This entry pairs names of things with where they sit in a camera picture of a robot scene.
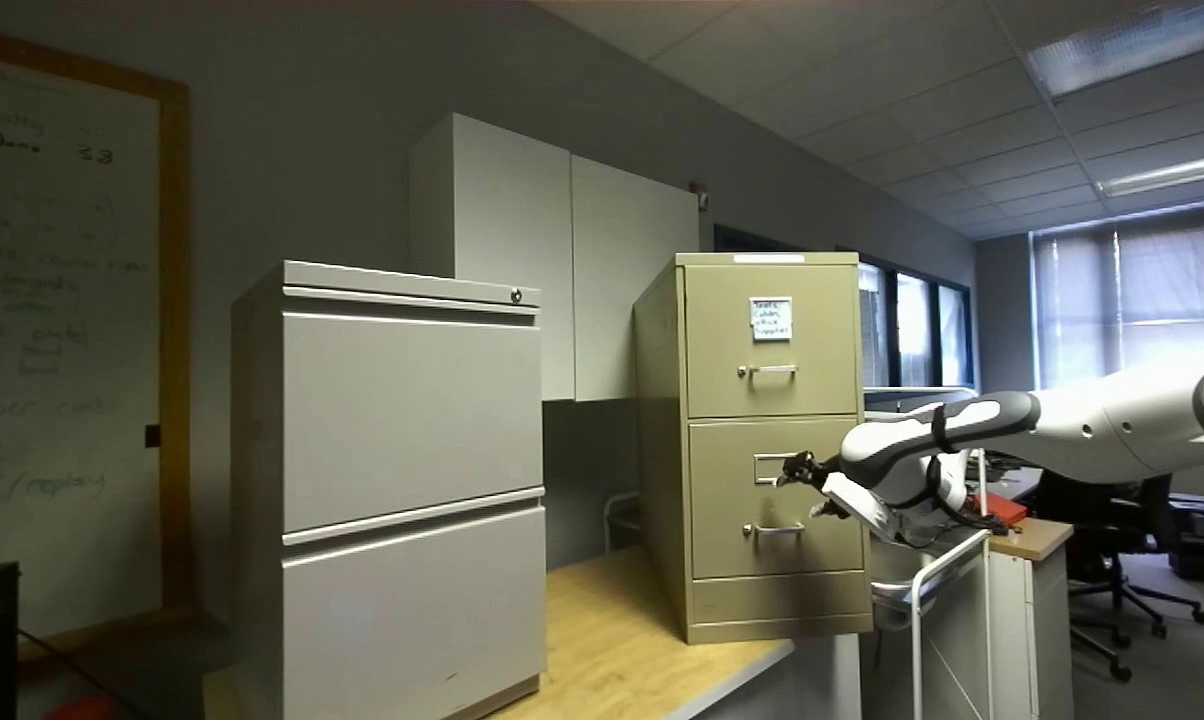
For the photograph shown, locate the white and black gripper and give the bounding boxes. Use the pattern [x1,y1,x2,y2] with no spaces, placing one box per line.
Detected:
[781,446,908,543]

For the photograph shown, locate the beige drawer with label holder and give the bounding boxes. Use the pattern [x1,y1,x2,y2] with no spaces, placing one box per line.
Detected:
[680,413,876,586]

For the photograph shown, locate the beige drawer with paper label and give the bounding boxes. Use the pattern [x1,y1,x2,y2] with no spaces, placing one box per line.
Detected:
[676,253,867,422]

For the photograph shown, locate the beige metal file cabinet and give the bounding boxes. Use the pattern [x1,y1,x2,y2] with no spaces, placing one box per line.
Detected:
[628,246,880,649]

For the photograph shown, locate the grey base cabinet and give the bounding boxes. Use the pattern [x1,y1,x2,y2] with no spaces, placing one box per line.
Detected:
[683,626,872,720]

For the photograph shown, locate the small cabinet with wood top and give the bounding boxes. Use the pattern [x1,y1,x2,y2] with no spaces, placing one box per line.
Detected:
[985,512,1080,720]

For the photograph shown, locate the grey two-drawer file cabinet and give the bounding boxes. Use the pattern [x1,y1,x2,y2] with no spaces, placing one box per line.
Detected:
[226,255,553,720]

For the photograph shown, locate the white paper label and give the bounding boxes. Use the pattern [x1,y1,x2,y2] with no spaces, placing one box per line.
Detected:
[743,293,801,349]

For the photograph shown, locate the dark interior window row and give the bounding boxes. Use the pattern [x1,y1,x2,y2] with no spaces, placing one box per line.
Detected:
[854,255,980,395]

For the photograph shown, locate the red and white box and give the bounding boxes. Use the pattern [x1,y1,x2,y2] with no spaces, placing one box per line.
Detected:
[976,487,1033,530]

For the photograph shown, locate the black office chair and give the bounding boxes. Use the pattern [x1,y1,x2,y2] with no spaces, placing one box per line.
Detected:
[1033,467,1204,686]

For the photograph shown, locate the window blinds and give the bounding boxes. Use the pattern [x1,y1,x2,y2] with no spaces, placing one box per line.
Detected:
[1026,216,1204,400]

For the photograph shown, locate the narrow ceiling light strip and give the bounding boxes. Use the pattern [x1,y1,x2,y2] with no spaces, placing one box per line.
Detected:
[1095,142,1204,203]

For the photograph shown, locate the large ceiling light panel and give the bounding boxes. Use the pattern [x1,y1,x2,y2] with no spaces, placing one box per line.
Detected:
[1020,0,1204,104]

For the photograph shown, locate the wood-framed whiteboard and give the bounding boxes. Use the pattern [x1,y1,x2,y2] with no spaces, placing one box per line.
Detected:
[0,20,195,649]

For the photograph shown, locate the white tubular metal frame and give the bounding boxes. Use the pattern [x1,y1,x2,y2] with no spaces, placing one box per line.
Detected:
[867,523,1001,720]

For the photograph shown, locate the white wall cabinet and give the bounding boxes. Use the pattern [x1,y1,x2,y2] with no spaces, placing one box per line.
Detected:
[402,109,702,408]

